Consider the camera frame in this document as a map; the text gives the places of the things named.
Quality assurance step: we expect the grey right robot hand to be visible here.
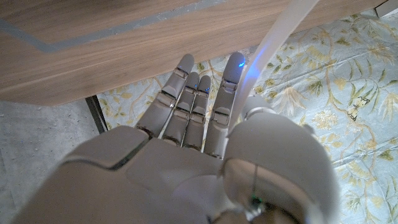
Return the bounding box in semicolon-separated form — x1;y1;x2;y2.
12;52;340;224

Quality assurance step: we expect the wooden table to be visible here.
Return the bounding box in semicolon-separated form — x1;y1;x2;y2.
0;0;231;54

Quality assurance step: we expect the floral printed backdrop cloth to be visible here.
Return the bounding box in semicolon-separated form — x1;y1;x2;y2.
96;9;398;224

